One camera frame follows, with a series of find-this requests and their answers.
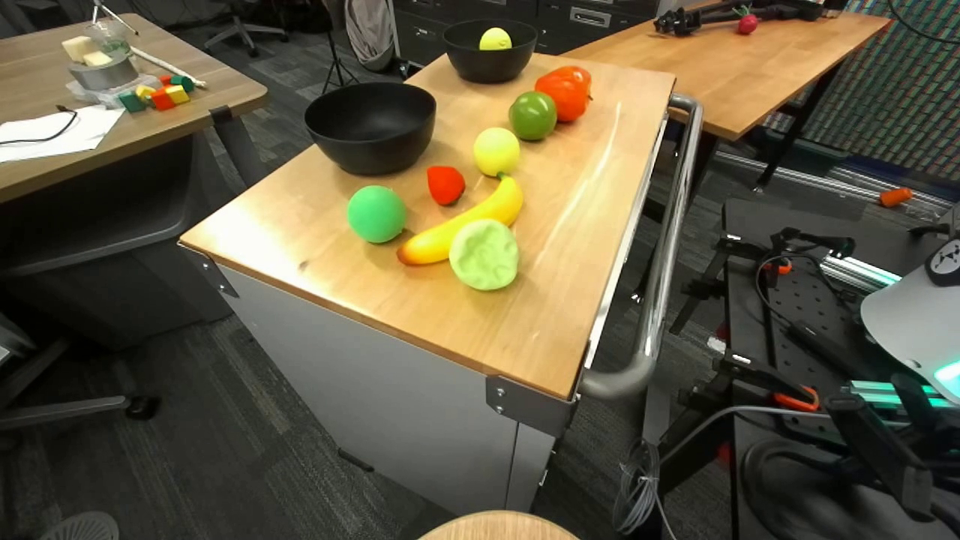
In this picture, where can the yellow toy banana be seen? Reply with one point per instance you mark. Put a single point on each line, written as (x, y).
(432, 243)

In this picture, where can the black bowl with pepper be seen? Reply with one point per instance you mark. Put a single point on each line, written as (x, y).
(486, 68)

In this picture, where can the green toy ball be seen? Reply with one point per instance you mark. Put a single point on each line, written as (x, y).
(377, 215)

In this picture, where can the white paper sheets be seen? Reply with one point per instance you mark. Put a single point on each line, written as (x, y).
(58, 133)

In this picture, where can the yellow toy lemon ball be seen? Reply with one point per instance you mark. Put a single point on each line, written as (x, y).
(496, 150)

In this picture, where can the wooden office desk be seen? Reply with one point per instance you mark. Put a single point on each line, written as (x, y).
(95, 199)

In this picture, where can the round wooden stool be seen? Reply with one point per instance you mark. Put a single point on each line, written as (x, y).
(498, 525)

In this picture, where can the yellow green toy apple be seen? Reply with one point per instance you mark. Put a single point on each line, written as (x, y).
(496, 40)

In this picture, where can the light green bumpy fruit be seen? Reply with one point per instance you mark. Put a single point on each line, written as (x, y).
(483, 256)

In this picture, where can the red orange toy pepper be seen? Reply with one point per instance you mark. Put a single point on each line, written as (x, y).
(568, 88)

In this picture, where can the colourful toy blocks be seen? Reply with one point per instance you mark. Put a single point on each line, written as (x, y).
(156, 94)

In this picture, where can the black bowl with banana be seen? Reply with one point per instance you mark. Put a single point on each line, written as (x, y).
(374, 131)

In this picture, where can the red toy strawberry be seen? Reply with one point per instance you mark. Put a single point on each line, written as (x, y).
(444, 185)

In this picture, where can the silver cart handle bar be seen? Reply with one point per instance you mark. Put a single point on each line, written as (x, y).
(656, 301)

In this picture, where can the clear plastic container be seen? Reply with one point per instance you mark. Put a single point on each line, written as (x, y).
(99, 59)

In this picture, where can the green toy lime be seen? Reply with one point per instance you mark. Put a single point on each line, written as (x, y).
(533, 114)

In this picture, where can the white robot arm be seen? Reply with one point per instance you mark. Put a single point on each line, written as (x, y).
(919, 319)

